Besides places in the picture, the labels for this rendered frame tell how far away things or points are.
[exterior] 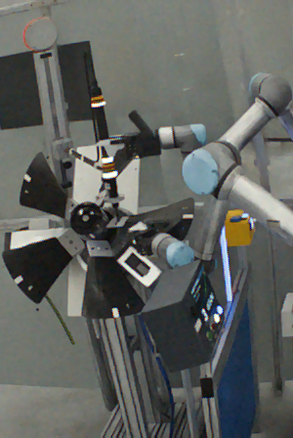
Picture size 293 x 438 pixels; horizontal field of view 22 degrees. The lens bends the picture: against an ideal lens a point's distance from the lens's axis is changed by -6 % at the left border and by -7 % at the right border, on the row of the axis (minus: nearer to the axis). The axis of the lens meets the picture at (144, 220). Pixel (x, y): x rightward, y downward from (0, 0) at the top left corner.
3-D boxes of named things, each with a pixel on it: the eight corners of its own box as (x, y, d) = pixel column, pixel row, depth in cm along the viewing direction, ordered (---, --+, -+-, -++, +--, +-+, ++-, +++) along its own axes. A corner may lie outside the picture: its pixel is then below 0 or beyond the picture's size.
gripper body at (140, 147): (125, 160, 257) (162, 155, 256) (121, 136, 254) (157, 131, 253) (127, 155, 264) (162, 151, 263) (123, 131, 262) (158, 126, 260)
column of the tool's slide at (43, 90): (104, 407, 370) (32, 53, 316) (119, 403, 372) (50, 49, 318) (108, 412, 365) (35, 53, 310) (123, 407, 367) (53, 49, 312)
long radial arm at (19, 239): (89, 237, 293) (78, 226, 283) (89, 256, 291) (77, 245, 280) (22, 241, 301) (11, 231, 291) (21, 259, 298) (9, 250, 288)
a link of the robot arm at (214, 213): (222, 126, 229) (190, 263, 253) (206, 135, 220) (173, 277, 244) (255, 141, 224) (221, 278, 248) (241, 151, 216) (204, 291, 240)
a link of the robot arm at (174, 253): (174, 277, 226) (169, 249, 224) (158, 267, 236) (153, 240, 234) (197, 269, 229) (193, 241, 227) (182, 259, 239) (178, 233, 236)
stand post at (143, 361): (147, 431, 341) (100, 201, 306) (165, 431, 338) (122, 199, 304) (145, 436, 337) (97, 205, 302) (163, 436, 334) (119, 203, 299)
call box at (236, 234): (230, 235, 300) (228, 209, 297) (255, 233, 297) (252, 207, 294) (225, 250, 285) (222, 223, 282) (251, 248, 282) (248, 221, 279)
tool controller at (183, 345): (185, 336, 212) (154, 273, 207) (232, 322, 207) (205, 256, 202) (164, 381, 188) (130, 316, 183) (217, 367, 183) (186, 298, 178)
